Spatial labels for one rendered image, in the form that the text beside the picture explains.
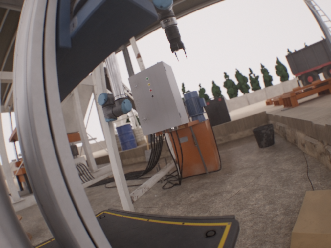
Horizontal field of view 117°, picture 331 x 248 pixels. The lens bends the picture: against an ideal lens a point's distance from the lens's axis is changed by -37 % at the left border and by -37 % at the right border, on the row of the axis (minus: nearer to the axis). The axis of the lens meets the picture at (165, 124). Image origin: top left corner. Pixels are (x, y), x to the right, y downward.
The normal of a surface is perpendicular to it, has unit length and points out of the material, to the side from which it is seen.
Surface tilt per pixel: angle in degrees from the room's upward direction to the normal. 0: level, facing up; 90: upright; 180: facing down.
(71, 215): 90
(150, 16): 180
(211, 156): 90
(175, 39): 122
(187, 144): 90
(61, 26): 90
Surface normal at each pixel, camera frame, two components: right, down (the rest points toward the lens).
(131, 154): -0.41, 0.09
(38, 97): 0.81, -0.26
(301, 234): -0.79, 0.22
